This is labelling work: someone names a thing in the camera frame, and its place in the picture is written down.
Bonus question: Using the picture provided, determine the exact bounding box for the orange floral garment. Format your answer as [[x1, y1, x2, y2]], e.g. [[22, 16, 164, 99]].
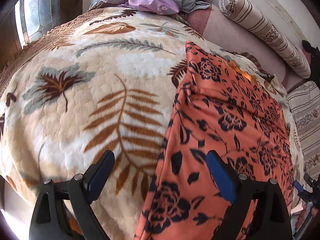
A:
[[135, 41, 293, 239]]

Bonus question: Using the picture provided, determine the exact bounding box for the right hand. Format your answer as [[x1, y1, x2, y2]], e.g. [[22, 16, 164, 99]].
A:
[[295, 204, 319, 230]]

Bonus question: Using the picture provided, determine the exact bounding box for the leaf-patterned fleece blanket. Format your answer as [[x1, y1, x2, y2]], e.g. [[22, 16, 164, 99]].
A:
[[1, 8, 302, 239]]

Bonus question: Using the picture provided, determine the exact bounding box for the black object by pillow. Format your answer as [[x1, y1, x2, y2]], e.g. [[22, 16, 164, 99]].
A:
[[302, 40, 320, 88]]

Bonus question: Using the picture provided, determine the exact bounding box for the stained glass window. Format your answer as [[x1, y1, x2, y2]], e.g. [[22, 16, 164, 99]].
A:
[[15, 0, 61, 46]]

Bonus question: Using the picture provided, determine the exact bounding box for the purple floral cloth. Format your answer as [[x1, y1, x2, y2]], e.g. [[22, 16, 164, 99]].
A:
[[103, 0, 180, 15]]

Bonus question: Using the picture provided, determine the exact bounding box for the striped floral bolster pillow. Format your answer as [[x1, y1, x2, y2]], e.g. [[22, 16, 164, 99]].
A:
[[219, 0, 311, 79]]

